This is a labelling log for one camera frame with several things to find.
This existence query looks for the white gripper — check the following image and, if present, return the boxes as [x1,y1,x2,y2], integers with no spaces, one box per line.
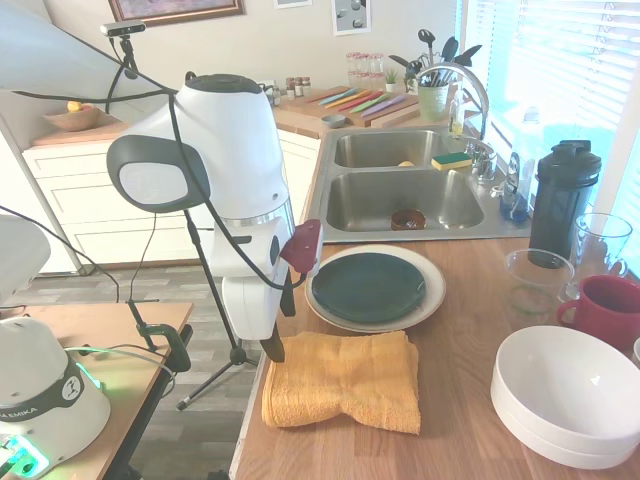
[222,266,298,365]

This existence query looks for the orange towel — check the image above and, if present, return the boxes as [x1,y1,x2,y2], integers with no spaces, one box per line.
[260,329,422,436]

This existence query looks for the dark blue plate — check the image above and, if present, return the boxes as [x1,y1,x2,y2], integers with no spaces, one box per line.
[310,252,429,325]

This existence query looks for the large beige plate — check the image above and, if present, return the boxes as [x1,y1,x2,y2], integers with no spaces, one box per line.
[304,244,447,334]

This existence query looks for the black tripod stand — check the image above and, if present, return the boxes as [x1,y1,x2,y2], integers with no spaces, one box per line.
[115,35,262,413]

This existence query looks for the dark C clamp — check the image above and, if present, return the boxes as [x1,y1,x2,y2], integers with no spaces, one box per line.
[124,297,194,374]

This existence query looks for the white stove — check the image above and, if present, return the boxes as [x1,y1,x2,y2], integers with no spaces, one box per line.
[165,212,214,267]

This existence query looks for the stainless steel double sink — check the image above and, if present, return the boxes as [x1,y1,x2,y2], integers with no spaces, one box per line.
[299,125,534,245]

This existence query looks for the brown bowl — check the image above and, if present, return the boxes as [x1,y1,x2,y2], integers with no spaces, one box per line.
[390,208,428,233]

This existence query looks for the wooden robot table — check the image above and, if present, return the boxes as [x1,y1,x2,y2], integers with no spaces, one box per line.
[0,301,196,480]

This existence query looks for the wooden cutting board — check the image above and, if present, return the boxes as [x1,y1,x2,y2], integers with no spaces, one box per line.
[277,85,422,130]

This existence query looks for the yellow knife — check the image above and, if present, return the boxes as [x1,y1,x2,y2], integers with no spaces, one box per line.
[324,89,364,109]

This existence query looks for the yellow green sponge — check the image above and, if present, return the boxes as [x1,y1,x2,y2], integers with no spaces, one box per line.
[431,152,474,173]

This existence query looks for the green knife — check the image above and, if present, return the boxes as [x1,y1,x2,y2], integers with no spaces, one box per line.
[349,92,384,114]

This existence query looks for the purple knife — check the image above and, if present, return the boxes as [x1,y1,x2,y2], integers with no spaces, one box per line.
[364,94,402,119]

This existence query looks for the white kitchen cabinets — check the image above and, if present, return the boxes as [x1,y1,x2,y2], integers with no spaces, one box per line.
[22,127,324,277]

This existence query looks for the clear glass bowl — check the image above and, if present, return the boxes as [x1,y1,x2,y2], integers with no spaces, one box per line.
[503,248,577,317]

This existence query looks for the green utensil holder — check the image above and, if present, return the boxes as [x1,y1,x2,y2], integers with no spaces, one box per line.
[417,82,451,123]

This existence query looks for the small yellow soap bottle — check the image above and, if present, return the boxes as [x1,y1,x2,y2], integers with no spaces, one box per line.
[448,83,467,138]

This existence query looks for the clear Dawn soap bottle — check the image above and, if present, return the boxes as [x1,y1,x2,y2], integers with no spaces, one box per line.
[498,105,542,225]

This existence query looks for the white bowl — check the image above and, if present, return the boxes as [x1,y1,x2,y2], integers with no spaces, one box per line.
[492,399,640,472]
[489,325,640,454]

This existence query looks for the wooden fruit bowl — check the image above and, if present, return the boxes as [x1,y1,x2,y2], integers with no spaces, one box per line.
[42,103,102,133]

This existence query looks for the chrome gooseneck faucet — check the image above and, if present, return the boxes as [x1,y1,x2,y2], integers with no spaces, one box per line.
[416,63,494,171]

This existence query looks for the black shaker bottle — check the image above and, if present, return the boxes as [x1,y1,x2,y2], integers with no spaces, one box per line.
[528,139,603,270]

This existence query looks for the white poster with spheres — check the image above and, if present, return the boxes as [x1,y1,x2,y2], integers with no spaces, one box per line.
[332,0,373,38]

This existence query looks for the black slotted spoon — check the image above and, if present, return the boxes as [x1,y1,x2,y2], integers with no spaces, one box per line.
[418,28,438,69]

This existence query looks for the black spatula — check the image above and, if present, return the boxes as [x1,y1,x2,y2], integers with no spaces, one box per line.
[441,35,460,69]

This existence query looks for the red mug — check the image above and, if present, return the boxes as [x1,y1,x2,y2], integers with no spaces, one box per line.
[556,274,640,352]

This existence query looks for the tall clear drinking glass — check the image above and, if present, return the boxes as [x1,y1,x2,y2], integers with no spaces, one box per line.
[572,213,634,297]

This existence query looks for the black turner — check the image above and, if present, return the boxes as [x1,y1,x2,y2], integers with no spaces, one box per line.
[455,44,485,68]

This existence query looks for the brown framed picture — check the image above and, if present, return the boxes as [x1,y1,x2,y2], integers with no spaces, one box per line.
[107,0,248,29]

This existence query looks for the white window blinds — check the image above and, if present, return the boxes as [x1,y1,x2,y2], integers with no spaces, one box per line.
[462,0,640,241]

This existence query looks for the maroon wrist camera mount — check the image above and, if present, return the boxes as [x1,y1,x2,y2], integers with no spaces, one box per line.
[279,218,324,278]

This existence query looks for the gray exterior camera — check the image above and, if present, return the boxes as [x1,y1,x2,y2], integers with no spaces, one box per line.
[99,20,148,40]

